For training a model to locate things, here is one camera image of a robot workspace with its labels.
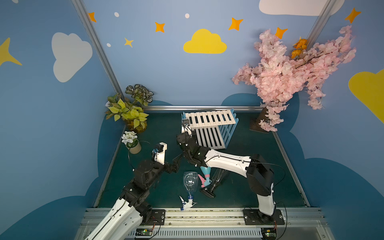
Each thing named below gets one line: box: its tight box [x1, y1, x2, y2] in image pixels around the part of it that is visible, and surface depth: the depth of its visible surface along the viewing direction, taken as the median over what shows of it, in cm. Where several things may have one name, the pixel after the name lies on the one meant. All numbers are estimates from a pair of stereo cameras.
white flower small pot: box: [121, 130, 142, 154], surface depth 92 cm
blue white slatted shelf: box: [181, 108, 239, 150], surface depth 84 cm
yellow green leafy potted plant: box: [105, 84, 154, 133], surface depth 95 cm
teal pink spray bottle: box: [197, 166, 212, 188], surface depth 86 cm
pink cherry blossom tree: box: [231, 25, 357, 132], surface depth 73 cm
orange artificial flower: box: [291, 36, 308, 59], surface depth 84 cm
